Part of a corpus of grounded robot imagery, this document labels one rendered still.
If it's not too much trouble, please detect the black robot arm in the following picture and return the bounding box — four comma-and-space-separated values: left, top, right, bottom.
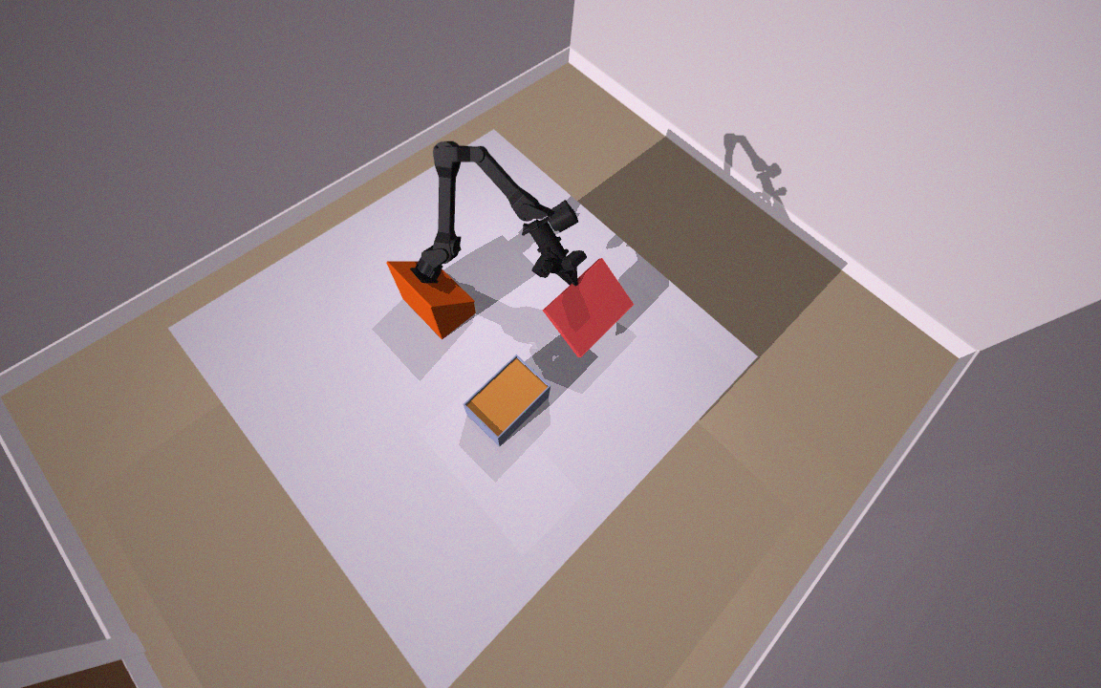
410, 141, 578, 283

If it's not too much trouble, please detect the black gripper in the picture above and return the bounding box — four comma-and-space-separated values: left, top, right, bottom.
537, 234, 587, 286

